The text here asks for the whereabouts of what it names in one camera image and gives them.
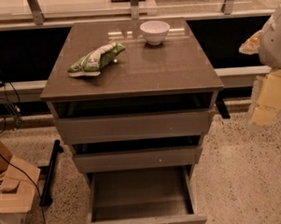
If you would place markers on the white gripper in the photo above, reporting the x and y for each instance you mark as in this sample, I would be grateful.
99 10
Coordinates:
275 43

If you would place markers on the green jalapeno chip bag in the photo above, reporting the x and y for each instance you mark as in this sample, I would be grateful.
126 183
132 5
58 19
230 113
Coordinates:
92 63

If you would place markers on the grey middle drawer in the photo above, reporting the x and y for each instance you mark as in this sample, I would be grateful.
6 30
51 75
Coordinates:
137 159

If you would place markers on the grey drawer cabinet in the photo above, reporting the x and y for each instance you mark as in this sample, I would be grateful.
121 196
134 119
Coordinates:
174 76

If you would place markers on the grey open bottom drawer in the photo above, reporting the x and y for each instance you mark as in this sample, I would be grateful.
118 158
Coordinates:
161 195

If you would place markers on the grey top drawer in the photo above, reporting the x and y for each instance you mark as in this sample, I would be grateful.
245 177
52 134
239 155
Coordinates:
126 128

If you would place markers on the white ceramic bowl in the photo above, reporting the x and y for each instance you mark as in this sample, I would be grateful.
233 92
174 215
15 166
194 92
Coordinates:
154 32

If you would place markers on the black floor stand bar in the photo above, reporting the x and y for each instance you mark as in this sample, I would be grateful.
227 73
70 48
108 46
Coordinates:
48 171

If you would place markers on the open cardboard box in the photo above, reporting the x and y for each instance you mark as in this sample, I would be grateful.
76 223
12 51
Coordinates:
17 187

